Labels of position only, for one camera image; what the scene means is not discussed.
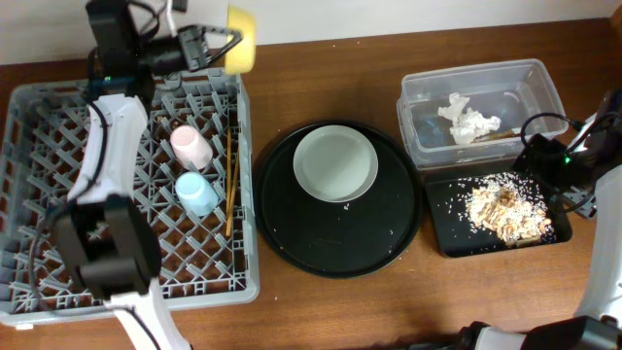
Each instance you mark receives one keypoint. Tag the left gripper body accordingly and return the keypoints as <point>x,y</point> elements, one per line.
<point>195,47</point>

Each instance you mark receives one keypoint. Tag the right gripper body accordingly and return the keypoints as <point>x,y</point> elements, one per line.
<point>537,158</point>

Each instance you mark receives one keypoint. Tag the yellow bowl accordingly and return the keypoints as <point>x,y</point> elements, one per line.
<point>241,58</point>

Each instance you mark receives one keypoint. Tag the gold foil wrapper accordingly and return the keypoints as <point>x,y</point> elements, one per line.
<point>499,135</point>

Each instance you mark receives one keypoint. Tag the food scraps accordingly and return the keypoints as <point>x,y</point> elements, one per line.
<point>505,207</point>

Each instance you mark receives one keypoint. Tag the white napkin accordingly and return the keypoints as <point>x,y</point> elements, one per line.
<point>467,124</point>

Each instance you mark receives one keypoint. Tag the pink cup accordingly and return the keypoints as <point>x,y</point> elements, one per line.
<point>190,147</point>

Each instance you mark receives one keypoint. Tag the blue cup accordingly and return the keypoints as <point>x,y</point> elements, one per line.
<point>196,194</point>

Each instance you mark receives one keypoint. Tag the grey plate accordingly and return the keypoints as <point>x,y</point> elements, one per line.
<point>335,163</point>

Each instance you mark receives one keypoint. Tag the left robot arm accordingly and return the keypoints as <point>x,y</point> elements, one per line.
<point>105,243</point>

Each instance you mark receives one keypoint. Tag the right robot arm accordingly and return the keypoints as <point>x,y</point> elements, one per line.
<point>592,161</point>

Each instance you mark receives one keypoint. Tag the grey dishwasher rack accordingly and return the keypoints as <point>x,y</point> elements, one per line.
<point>45,136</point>

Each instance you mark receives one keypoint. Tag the clear plastic bin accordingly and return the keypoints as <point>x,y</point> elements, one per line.
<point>509,90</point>

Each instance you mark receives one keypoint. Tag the round black tray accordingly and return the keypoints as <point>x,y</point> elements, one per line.
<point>339,240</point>

